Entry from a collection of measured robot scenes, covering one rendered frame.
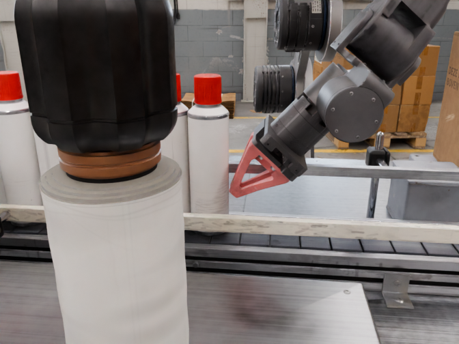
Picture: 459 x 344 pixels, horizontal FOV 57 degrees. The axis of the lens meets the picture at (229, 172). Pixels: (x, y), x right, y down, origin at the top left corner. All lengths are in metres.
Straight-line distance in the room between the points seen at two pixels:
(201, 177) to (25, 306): 0.24
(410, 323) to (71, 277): 0.39
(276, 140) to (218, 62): 5.53
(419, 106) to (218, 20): 2.97
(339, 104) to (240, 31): 5.57
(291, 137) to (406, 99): 3.62
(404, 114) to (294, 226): 3.64
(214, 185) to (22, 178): 0.26
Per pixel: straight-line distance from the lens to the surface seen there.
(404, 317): 0.55
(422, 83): 4.13
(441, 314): 0.57
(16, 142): 0.61
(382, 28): 0.50
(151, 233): 0.25
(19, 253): 0.64
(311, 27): 1.13
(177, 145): 0.54
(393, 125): 4.12
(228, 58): 6.00
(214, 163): 0.53
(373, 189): 0.67
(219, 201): 0.55
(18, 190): 0.63
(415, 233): 0.56
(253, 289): 0.47
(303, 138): 0.51
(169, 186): 0.25
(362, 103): 0.44
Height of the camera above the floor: 1.15
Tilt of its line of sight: 20 degrees down
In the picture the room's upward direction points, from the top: straight up
